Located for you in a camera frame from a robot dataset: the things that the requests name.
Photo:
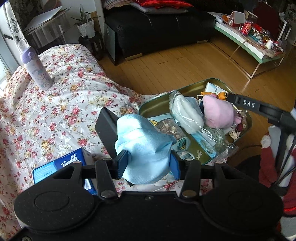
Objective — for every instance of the white tissue packet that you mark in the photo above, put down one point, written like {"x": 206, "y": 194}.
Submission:
{"x": 212, "y": 88}

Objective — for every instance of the red and white fleece clothing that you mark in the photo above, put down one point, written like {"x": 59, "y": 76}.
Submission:
{"x": 268, "y": 166}

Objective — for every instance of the dark red chair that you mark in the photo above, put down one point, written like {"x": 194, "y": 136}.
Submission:
{"x": 266, "y": 18}

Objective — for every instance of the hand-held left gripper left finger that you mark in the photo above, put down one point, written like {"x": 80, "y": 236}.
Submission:
{"x": 121, "y": 164}

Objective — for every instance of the black sofa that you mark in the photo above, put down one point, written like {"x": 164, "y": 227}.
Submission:
{"x": 161, "y": 30}

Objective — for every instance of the teal and gold tin box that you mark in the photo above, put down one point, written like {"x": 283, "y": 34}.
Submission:
{"x": 159, "y": 109}

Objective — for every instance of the folded striped blanket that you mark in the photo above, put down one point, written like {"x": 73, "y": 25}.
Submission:
{"x": 118, "y": 3}

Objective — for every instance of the glass coffee table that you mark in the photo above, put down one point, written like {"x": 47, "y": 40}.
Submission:
{"x": 249, "y": 48}

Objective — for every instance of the dark wooden plant stand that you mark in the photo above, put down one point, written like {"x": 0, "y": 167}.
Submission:
{"x": 92, "y": 46}

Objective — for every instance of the floral blanket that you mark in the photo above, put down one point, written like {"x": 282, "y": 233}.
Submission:
{"x": 57, "y": 111}

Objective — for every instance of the pink plush toy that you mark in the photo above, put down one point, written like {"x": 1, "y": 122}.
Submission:
{"x": 217, "y": 111}

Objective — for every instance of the red cushion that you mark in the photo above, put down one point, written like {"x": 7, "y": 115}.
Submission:
{"x": 161, "y": 3}

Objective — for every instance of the red can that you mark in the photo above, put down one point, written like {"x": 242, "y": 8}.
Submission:
{"x": 247, "y": 27}

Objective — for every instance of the white card box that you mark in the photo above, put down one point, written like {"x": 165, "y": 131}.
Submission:
{"x": 238, "y": 17}

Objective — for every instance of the small red floral pouch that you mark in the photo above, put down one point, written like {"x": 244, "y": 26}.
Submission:
{"x": 234, "y": 134}

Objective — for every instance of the navy and orange plush toy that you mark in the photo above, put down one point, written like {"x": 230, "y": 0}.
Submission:
{"x": 219, "y": 95}

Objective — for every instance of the black box lid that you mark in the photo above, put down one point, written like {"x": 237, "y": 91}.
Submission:
{"x": 105, "y": 125}

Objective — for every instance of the blue tissue pack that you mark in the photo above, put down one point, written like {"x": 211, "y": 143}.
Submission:
{"x": 57, "y": 165}

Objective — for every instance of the patterned grey curtain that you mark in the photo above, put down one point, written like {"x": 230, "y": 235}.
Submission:
{"x": 16, "y": 25}

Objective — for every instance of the potted plant in white pot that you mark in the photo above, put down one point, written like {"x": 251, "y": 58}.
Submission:
{"x": 86, "y": 27}

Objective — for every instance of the purple thermos bottle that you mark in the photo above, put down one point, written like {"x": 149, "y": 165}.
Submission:
{"x": 37, "y": 69}

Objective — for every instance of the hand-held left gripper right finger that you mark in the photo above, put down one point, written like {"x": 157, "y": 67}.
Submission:
{"x": 177, "y": 166}

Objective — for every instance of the white cardboard sheets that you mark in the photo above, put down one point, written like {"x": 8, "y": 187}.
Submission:
{"x": 44, "y": 18}

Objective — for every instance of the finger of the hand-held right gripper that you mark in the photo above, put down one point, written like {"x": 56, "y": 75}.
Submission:
{"x": 247, "y": 103}

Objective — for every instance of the white pads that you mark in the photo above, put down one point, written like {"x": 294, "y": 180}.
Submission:
{"x": 187, "y": 111}

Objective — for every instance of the clear bag of nuts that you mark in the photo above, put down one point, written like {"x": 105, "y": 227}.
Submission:
{"x": 166, "y": 126}

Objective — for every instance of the light blue face mask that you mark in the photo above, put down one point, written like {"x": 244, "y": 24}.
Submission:
{"x": 143, "y": 150}

